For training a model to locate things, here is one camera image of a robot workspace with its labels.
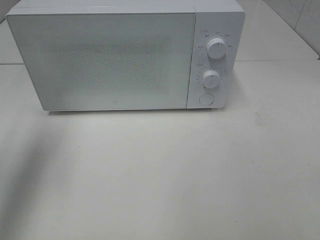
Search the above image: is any round white door button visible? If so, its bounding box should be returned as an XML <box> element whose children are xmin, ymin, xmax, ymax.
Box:
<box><xmin>199</xmin><ymin>93</ymin><xmax>215</xmax><ymax>106</ymax></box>

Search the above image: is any white timer knob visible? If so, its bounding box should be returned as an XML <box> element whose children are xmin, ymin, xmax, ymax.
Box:
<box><xmin>202</xmin><ymin>70</ymin><xmax>221</xmax><ymax>89</ymax></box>

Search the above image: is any white microwave oven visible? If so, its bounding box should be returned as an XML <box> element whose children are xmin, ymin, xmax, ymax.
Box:
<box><xmin>5</xmin><ymin>0</ymin><xmax>246</xmax><ymax>111</ymax></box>

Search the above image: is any upper white power knob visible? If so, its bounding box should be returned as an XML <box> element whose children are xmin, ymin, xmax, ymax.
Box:
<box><xmin>205</xmin><ymin>36</ymin><xmax>227</xmax><ymax>60</ymax></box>

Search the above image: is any white microwave door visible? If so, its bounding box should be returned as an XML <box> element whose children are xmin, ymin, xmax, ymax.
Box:
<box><xmin>7</xmin><ymin>13</ymin><xmax>195</xmax><ymax>111</ymax></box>

